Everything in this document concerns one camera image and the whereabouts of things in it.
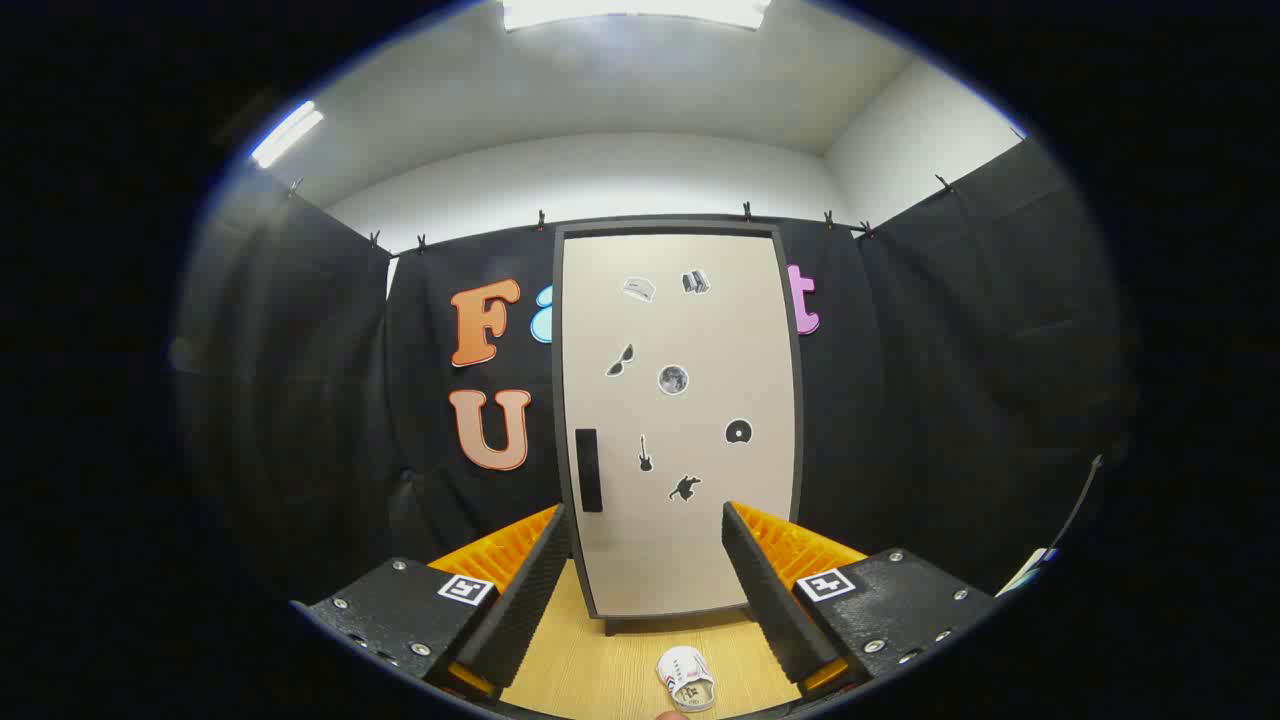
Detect wide ceiling light panel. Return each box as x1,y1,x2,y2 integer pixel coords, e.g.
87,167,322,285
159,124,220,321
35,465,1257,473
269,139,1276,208
500,0,773,33

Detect white shoe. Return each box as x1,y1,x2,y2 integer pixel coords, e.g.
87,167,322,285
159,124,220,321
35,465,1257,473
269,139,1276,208
656,645,717,714

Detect black door handle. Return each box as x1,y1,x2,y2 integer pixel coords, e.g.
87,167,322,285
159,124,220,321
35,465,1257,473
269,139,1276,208
575,428,604,514

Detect black backdrop cloth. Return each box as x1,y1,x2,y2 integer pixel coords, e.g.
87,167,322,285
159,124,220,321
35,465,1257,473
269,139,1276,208
175,135,1141,611

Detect grey shoe cabinet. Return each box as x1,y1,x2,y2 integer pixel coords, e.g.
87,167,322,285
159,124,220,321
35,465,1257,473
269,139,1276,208
552,220,807,638

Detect thin dark rod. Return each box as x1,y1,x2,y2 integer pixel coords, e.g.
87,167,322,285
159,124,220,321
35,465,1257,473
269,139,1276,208
1045,453,1105,553

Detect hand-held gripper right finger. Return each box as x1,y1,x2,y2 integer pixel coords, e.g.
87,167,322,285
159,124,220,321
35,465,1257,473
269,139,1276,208
721,500,998,701

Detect beige shoe cabinet door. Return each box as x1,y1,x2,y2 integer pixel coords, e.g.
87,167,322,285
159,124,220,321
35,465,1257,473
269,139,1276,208
561,233,800,618

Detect narrow ceiling light strip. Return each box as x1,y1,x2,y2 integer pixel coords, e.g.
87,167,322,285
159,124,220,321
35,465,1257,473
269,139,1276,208
248,100,326,169

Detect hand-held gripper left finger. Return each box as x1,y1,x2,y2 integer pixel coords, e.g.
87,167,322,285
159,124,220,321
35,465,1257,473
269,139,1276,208
290,503,573,701

